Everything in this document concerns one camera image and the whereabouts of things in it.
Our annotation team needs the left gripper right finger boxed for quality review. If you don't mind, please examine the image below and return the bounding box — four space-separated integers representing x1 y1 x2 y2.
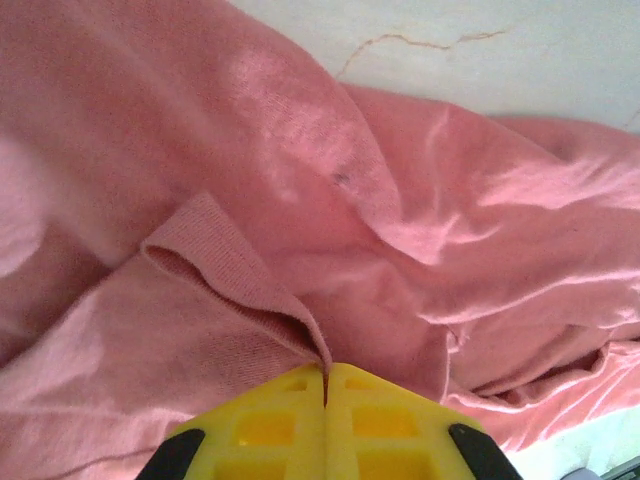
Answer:
323 362 524 480

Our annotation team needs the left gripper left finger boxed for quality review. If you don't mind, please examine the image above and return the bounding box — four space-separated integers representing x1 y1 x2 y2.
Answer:
142 362 329 480

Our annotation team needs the pink polo shirt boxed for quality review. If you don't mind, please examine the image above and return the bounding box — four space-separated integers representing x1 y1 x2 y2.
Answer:
0 0 640 480

